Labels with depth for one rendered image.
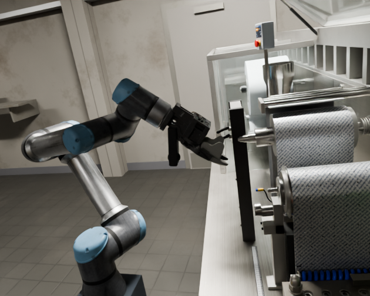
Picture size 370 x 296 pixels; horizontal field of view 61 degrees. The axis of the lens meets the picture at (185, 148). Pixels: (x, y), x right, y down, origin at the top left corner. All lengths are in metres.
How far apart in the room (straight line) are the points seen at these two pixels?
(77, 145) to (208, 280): 0.65
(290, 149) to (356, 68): 0.47
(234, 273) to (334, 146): 0.54
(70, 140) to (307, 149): 0.72
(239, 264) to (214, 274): 0.10
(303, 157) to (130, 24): 3.59
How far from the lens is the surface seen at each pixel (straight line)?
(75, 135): 0.82
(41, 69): 5.17
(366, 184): 0.91
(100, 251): 1.08
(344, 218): 0.93
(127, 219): 1.16
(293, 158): 1.08
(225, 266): 1.22
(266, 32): 1.34
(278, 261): 1.07
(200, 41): 4.06
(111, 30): 4.50
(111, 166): 4.71
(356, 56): 1.39
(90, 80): 4.47
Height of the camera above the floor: 1.68
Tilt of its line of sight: 18 degrees down
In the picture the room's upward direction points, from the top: 9 degrees counter-clockwise
